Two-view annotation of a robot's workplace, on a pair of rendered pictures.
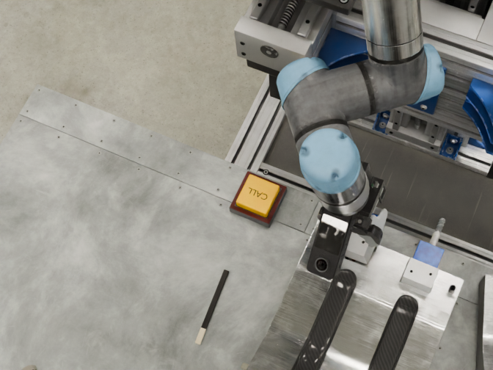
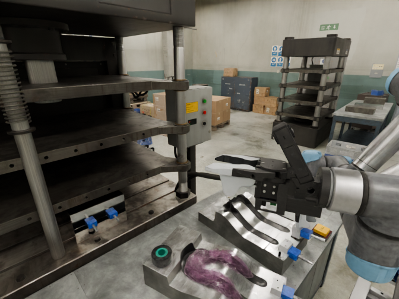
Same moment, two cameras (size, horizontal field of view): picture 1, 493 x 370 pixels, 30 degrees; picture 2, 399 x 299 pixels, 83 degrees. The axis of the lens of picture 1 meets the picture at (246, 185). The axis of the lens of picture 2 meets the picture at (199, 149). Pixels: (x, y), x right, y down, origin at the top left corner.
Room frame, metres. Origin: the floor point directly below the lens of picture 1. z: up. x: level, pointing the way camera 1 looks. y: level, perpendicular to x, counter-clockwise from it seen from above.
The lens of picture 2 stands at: (0.23, -1.08, 1.64)
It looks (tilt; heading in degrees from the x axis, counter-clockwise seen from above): 21 degrees down; 104
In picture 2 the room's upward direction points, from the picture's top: straight up
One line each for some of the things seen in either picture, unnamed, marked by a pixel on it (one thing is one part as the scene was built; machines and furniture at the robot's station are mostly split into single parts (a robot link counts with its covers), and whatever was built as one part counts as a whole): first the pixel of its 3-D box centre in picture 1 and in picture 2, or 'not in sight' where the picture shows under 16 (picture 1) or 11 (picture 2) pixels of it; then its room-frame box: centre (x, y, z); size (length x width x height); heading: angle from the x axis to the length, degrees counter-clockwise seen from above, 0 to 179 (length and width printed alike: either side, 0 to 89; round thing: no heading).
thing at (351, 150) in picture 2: not in sight; (348, 150); (1.77, 2.80, 0.28); 0.61 x 0.41 x 0.15; 152
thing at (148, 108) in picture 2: not in sight; (152, 112); (-2.43, 4.52, 0.34); 0.63 x 0.45 x 0.40; 152
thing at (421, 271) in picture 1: (429, 252); (296, 254); (0.45, -0.29, 0.89); 0.13 x 0.05 x 0.05; 148
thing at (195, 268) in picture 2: not in sight; (217, 267); (0.14, -0.43, 0.90); 0.26 x 0.18 x 0.08; 165
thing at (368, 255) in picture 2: not in sight; (371, 239); (0.46, -0.68, 1.34); 0.11 x 0.08 x 0.11; 84
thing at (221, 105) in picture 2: not in sight; (203, 111); (-1.10, 4.86, 0.37); 1.20 x 0.82 x 0.74; 160
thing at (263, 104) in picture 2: not in sight; (266, 100); (0.59, 6.72, 0.42); 0.86 x 0.33 x 0.83; 152
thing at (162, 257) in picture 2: not in sight; (161, 255); (-0.08, -0.45, 0.93); 0.08 x 0.08 x 0.04
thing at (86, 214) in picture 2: not in sight; (84, 198); (-0.71, -0.12, 0.87); 0.50 x 0.27 x 0.17; 147
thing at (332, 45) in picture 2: not in sight; (311, 90); (1.40, 4.44, 1.03); 1.54 x 0.94 x 2.06; 62
